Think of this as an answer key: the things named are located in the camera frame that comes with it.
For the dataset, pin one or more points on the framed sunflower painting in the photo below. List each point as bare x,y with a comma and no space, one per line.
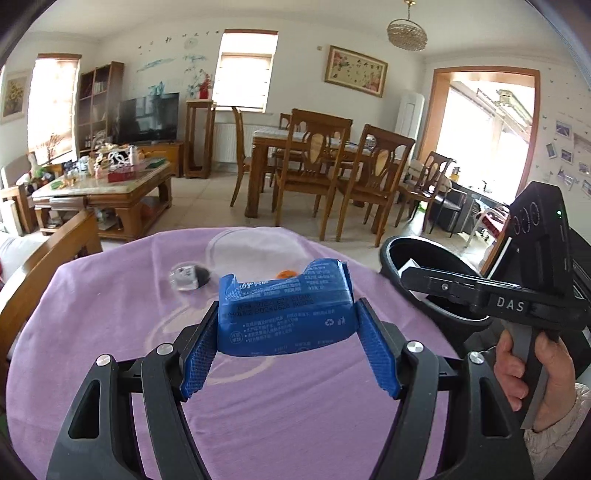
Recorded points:
14,94

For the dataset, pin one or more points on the wooden chair near table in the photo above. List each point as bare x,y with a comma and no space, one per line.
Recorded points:
55,258

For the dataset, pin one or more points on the purple tablecloth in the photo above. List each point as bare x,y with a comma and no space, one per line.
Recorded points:
115,314

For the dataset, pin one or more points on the red vase with plant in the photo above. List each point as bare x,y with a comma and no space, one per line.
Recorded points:
204,90

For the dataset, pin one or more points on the wooden dining chair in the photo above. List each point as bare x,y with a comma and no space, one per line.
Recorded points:
285,121
314,180
434,175
378,180
240,147

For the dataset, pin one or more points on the orange fruit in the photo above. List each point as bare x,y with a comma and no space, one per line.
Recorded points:
287,273

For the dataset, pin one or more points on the black trash bin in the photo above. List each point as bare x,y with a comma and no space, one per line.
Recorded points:
392,263

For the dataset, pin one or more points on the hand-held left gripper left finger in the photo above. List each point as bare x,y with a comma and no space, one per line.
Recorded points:
198,360

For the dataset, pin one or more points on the red tissue box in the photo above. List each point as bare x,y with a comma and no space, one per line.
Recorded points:
122,174

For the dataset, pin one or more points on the clear round plastic lid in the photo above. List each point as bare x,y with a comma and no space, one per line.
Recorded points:
249,249

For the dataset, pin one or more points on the white standing air conditioner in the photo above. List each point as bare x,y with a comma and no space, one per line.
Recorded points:
410,115

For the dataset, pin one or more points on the blue tissue packet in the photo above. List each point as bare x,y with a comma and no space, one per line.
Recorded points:
286,314

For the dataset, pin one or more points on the black flat television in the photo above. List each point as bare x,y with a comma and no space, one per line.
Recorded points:
147,117

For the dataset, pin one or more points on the wooden coffee table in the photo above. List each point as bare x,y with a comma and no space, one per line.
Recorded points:
115,198

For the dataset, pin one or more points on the person's right forearm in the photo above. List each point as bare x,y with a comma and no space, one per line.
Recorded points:
563,443

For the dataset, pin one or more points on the white wall radiator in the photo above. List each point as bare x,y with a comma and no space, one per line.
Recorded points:
226,143

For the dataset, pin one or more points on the tall wooden plant stand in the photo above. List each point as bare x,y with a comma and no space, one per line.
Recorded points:
201,138

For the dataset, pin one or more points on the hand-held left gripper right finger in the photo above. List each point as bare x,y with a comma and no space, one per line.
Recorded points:
378,355

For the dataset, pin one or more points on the narrow window with blind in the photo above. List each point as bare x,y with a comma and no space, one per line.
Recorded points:
247,74

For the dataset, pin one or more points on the white sofa cushion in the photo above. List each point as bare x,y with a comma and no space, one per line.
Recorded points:
18,251

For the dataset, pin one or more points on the wooden dining table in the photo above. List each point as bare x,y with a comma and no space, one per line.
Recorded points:
261,152

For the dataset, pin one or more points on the person's right hand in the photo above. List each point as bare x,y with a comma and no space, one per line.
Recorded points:
558,369

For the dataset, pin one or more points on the wide window with blind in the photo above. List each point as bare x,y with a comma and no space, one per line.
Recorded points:
53,106

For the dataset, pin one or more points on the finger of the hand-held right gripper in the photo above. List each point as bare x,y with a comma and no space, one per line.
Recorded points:
443,286

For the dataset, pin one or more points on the wooden bookshelf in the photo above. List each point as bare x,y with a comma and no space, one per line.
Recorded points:
99,106

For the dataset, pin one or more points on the small clear plastic bag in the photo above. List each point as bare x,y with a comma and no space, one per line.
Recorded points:
187,277

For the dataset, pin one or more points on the wooden armchair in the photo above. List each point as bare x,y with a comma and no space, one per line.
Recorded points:
14,198

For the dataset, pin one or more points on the framed floral picture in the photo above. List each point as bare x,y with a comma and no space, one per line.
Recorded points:
355,71

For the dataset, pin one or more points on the grey armchair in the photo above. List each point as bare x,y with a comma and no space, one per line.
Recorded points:
455,207

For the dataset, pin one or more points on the cluster of wall photos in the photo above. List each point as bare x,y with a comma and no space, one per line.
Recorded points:
565,154

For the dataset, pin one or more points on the wooden television stand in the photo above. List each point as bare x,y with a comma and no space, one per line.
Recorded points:
161,157

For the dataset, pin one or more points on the crystal ceiling lamp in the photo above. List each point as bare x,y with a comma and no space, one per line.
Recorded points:
406,34

